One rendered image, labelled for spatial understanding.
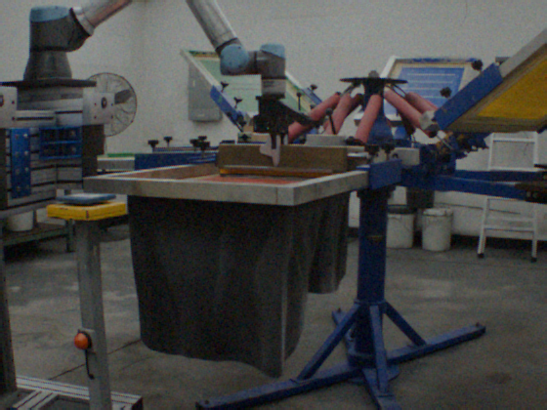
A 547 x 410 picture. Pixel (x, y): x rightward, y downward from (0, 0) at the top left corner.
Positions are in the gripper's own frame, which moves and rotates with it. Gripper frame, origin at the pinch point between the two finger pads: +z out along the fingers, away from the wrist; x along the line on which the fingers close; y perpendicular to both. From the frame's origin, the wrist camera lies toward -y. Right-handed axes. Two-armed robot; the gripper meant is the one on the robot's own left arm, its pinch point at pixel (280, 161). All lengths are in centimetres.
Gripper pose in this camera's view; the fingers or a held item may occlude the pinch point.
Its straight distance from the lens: 191.0
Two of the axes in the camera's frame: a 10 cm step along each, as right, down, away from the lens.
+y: -8.9, -0.5, 4.4
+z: 0.1, 9.9, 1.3
